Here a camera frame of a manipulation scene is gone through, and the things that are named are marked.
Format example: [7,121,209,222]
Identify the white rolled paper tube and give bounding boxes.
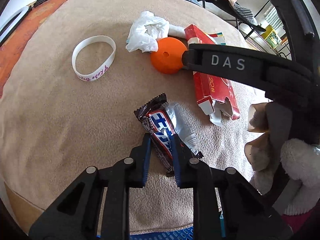
[168,24,185,39]

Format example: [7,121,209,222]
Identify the black clothes rack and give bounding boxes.
[239,1,291,60]

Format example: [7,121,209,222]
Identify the orange floral bedsheet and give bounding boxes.
[1,0,68,93]

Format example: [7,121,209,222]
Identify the yellow crate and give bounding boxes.
[261,25,281,49]

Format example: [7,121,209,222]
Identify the red cardboard box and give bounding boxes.
[184,24,240,127]

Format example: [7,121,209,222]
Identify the black folding chair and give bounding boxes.
[197,0,266,39]

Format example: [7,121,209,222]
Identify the beige fleece blanket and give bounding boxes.
[1,0,265,232]

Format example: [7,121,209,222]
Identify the crumpled white plastic bag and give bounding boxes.
[126,11,169,53]

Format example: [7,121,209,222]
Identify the white silicone wristband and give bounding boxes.
[72,35,117,82]

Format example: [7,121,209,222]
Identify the white ring light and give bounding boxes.
[0,6,31,46]

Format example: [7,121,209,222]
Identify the white gloved right hand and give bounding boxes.
[245,102,319,216]

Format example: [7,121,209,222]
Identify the blue plastic basket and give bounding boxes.
[96,211,226,240]

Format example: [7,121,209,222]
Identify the dark chocolate bar wrapper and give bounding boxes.
[133,93,204,177]

